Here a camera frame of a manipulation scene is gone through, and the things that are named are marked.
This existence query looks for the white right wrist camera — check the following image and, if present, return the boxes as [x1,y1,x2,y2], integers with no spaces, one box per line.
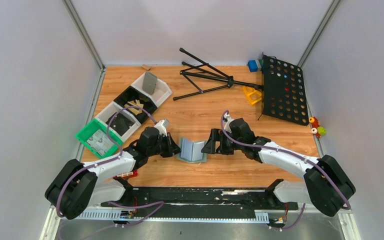
[222,113,234,133]

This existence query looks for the black folding tripod stand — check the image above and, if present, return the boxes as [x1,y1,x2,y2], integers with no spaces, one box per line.
[172,47,265,101]

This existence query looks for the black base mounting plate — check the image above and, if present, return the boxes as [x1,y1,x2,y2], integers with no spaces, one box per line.
[116,186,299,219]

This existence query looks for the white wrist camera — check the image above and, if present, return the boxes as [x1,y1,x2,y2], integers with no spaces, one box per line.
[154,119,169,137]
[222,113,234,133]

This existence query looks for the red white toy block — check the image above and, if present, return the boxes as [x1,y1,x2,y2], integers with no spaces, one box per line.
[113,170,138,180]

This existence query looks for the gold cards in black bin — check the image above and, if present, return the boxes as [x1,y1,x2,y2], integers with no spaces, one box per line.
[124,99,144,116]

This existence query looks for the green plastic bin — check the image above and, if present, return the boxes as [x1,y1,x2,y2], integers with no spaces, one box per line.
[75,118,123,159]

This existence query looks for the black plastic bin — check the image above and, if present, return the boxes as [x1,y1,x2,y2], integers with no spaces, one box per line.
[113,86,157,124]

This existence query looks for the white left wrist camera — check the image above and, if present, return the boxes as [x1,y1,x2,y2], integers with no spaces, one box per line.
[154,119,169,137]

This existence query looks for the grey card holder in bin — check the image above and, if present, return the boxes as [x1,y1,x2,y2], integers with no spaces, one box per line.
[142,71,158,95]

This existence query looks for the white plastic bin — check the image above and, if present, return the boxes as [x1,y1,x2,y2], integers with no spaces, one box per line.
[130,72,173,108]
[95,101,141,142]

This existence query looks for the blue toy block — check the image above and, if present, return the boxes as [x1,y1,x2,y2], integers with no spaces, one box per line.
[247,59,263,73]

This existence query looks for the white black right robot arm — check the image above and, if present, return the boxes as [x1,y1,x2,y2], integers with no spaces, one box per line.
[201,112,356,217]

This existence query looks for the red yellow green toy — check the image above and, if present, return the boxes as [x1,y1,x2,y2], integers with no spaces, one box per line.
[308,116,327,138]

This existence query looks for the black item in white bin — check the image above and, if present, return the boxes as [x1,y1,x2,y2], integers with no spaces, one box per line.
[105,113,135,136]

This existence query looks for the small wooden block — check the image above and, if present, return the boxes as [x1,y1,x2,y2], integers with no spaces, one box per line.
[141,64,152,71]

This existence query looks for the yellow plastic toy frame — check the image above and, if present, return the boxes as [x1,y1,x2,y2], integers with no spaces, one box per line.
[242,86,262,106]

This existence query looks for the black perforated music stand tray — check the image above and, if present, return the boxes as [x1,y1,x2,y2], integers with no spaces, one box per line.
[261,54,309,126]

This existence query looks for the silver cards in green bin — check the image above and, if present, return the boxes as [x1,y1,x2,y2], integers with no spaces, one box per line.
[86,129,114,158]

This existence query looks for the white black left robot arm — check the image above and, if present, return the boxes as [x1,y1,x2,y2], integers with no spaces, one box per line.
[44,127,181,220]

